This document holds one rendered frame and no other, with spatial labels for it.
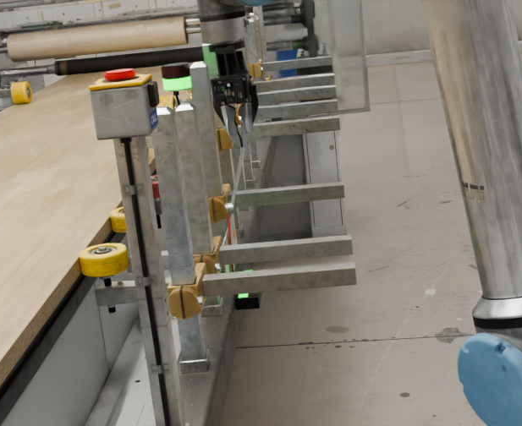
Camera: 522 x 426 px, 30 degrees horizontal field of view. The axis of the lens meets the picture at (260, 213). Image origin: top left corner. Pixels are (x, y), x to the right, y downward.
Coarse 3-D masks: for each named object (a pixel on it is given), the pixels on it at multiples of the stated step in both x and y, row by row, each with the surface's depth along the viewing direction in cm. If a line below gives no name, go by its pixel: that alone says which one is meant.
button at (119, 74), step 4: (124, 68) 124; (128, 68) 124; (132, 68) 124; (108, 72) 123; (112, 72) 122; (116, 72) 122; (120, 72) 121; (124, 72) 122; (128, 72) 122; (132, 72) 122; (104, 76) 123; (108, 76) 122; (112, 76) 121; (116, 76) 121; (120, 76) 121; (124, 76) 121; (128, 76) 122; (132, 76) 123; (108, 80) 122; (112, 80) 122
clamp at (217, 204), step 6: (228, 186) 212; (228, 192) 210; (210, 198) 203; (216, 198) 203; (222, 198) 203; (210, 204) 201; (216, 204) 201; (222, 204) 202; (210, 210) 202; (216, 210) 202; (222, 210) 202; (210, 216) 202; (216, 216) 202; (222, 216) 202
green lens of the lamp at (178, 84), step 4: (164, 80) 198; (168, 80) 197; (172, 80) 197; (176, 80) 196; (180, 80) 197; (184, 80) 197; (188, 80) 198; (164, 84) 198; (168, 84) 197; (172, 84) 197; (176, 84) 197; (180, 84) 197; (184, 84) 197; (188, 84) 198; (164, 88) 199; (168, 88) 197; (172, 88) 197; (176, 88) 197; (180, 88) 197; (184, 88) 197
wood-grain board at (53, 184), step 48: (48, 96) 372; (0, 144) 278; (48, 144) 270; (96, 144) 262; (0, 192) 216; (48, 192) 211; (96, 192) 206; (0, 240) 177; (48, 240) 173; (96, 240) 174; (0, 288) 149; (48, 288) 147; (0, 336) 129; (0, 384) 121
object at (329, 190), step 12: (240, 192) 209; (252, 192) 208; (264, 192) 207; (276, 192) 207; (288, 192) 207; (300, 192) 207; (312, 192) 207; (324, 192) 207; (336, 192) 206; (156, 204) 209; (240, 204) 208; (252, 204) 208; (264, 204) 208; (276, 204) 208
